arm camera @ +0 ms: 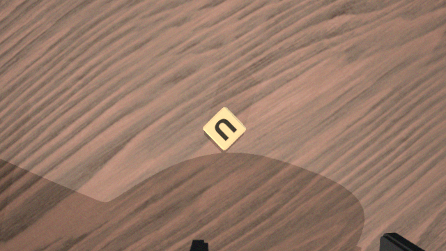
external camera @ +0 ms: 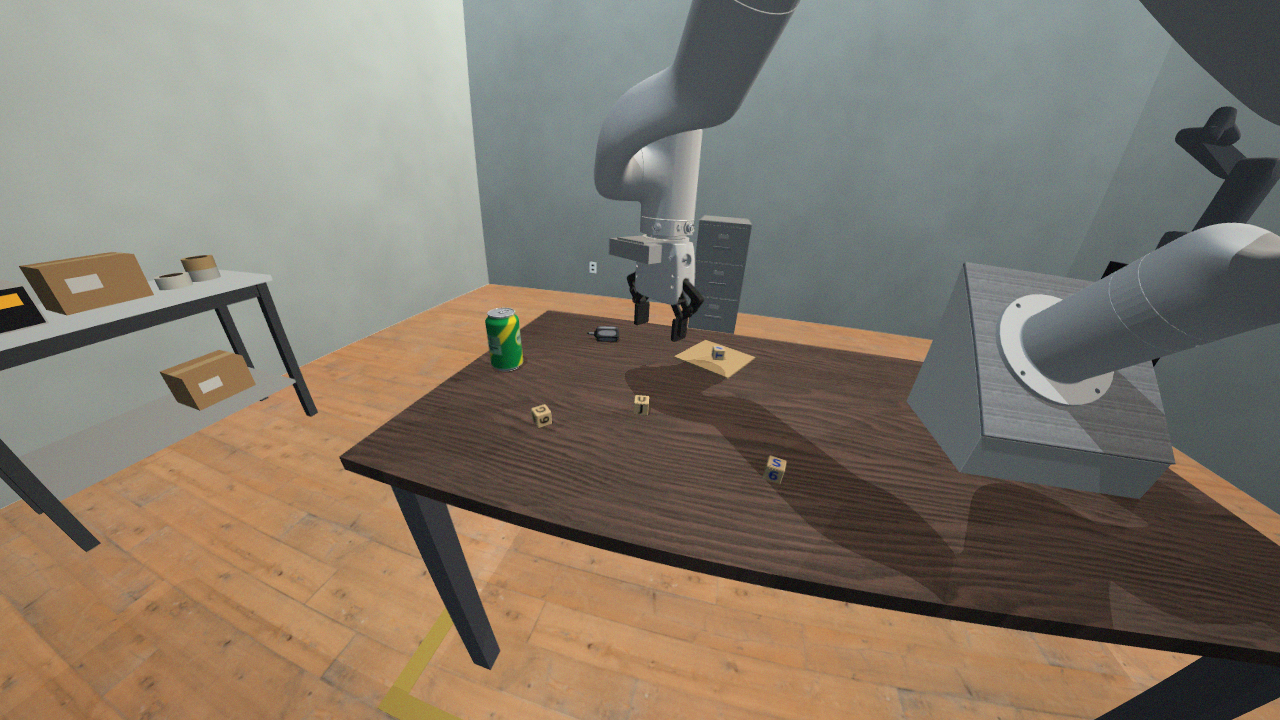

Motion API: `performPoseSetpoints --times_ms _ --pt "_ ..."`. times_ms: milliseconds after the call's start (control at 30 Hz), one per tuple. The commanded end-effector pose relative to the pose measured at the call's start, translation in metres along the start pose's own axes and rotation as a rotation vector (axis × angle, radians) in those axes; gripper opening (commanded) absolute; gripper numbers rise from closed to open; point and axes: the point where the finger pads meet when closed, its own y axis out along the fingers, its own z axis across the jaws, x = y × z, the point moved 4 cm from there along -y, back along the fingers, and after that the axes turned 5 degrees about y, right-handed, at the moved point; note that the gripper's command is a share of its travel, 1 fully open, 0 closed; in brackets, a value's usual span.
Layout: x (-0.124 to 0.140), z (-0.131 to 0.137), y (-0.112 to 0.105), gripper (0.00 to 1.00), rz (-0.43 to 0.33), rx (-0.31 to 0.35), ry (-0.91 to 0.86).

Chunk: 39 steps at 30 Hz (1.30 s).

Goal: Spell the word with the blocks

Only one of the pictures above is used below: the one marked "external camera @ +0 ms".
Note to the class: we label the tan square mat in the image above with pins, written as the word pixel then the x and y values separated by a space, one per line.
pixel 700 356

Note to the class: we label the green drink can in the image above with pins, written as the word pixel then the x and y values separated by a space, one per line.
pixel 504 340

